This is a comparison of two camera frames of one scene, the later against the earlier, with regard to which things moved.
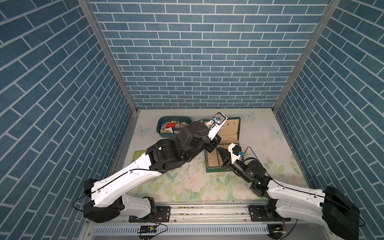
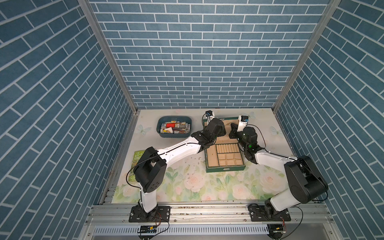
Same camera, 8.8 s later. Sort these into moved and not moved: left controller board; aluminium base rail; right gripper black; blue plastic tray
Moved: right gripper black
Not moved: aluminium base rail; blue plastic tray; left controller board
